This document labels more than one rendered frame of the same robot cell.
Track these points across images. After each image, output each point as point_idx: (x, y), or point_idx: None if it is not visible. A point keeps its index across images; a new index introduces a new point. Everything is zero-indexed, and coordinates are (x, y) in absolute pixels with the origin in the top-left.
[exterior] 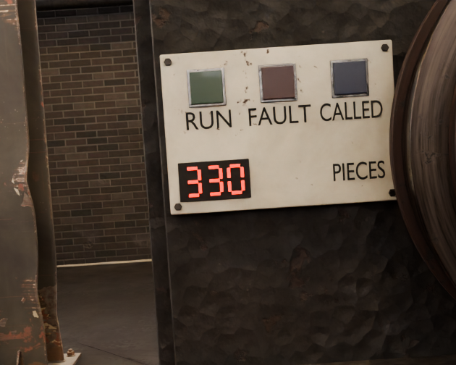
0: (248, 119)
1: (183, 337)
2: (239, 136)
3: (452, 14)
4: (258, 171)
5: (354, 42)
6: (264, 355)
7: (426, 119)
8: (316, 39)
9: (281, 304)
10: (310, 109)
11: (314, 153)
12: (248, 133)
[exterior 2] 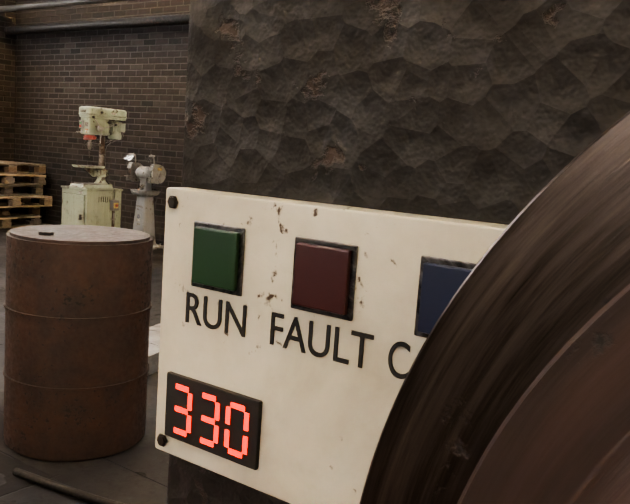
0: (270, 330)
1: None
2: (253, 357)
3: (505, 272)
4: (274, 430)
5: (479, 225)
6: None
7: None
8: (427, 199)
9: None
10: (371, 345)
11: (367, 432)
12: (267, 356)
